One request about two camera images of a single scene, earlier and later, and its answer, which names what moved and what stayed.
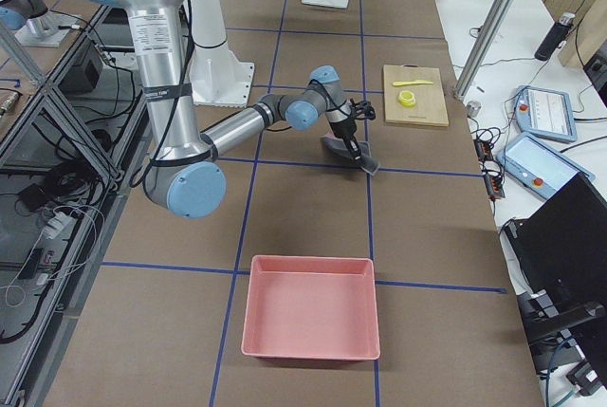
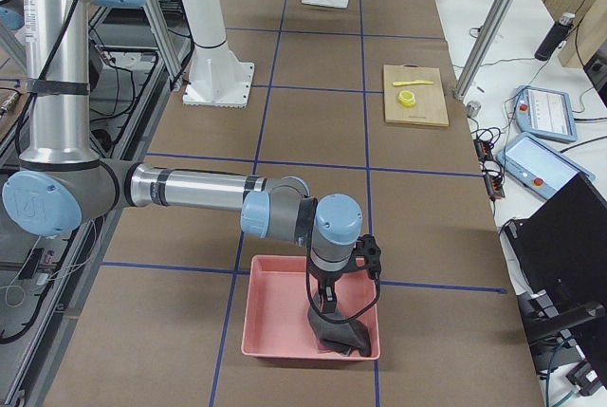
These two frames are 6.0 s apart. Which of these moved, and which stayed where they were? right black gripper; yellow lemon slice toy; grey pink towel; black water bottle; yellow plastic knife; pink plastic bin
Moved: right black gripper; grey pink towel
Stayed: yellow plastic knife; yellow lemon slice toy; black water bottle; pink plastic bin
